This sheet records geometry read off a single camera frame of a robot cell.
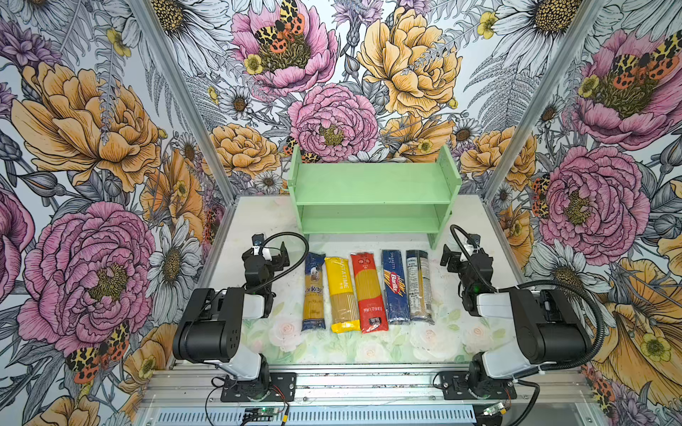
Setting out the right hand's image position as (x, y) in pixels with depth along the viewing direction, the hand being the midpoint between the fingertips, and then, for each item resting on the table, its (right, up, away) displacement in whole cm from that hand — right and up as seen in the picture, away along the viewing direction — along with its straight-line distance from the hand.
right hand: (456, 251), depth 94 cm
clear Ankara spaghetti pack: (-14, -11, -4) cm, 19 cm away
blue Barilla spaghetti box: (-22, -12, -3) cm, 25 cm away
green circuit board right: (+1, -39, -23) cm, 46 cm away
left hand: (-65, 0, -1) cm, 65 cm away
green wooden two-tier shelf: (-26, +21, +21) cm, 39 cm away
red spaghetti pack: (-31, -12, -3) cm, 33 cm away
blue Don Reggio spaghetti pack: (-49, -13, -5) cm, 51 cm away
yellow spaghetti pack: (-39, -20, -9) cm, 45 cm away
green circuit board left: (-61, -40, -23) cm, 77 cm away
